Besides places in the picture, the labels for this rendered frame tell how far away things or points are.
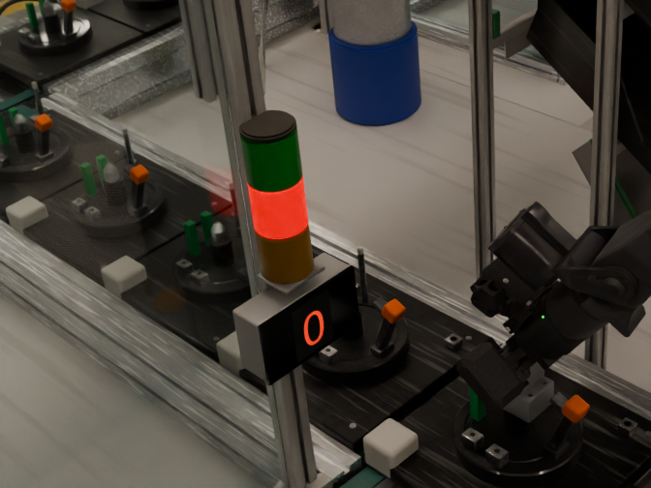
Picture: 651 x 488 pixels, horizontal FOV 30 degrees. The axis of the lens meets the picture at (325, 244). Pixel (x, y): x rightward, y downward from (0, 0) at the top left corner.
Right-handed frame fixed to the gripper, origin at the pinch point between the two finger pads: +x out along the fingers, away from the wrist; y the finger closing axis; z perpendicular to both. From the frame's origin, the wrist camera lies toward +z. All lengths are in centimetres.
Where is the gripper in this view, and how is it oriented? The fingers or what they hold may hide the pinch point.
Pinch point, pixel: (512, 357)
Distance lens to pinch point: 128.3
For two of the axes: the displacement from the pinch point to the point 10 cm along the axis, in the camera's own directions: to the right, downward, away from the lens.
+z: -6.2, -7.7, 1.5
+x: -3.4, 4.3, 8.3
